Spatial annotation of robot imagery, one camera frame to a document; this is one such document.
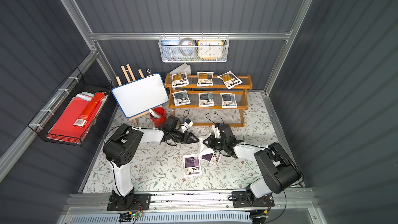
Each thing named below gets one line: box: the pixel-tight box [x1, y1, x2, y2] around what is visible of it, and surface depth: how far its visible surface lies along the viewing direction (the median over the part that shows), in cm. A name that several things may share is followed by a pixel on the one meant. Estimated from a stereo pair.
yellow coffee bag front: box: [217, 71, 244, 90], surface depth 86 cm
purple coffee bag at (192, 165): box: [182, 154, 203, 178], surface depth 86 cm
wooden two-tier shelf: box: [164, 73, 253, 128], surface depth 93 cm
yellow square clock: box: [197, 39, 223, 61], surface depth 90 cm
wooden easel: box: [115, 63, 151, 127], surface depth 91 cm
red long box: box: [73, 91, 106, 128], surface depth 74 cm
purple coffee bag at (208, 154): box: [198, 137, 222, 166], surface depth 88 cm
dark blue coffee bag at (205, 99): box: [198, 91, 216, 108], surface depth 96 cm
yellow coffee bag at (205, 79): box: [196, 71, 215, 87], surface depth 88 cm
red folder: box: [46, 96, 106, 139], surface depth 72 cm
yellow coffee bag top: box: [171, 72, 190, 88], surface depth 86 cm
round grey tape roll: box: [178, 37, 196, 57], surface depth 90 cm
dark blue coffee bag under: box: [172, 90, 191, 107], surface depth 96 cm
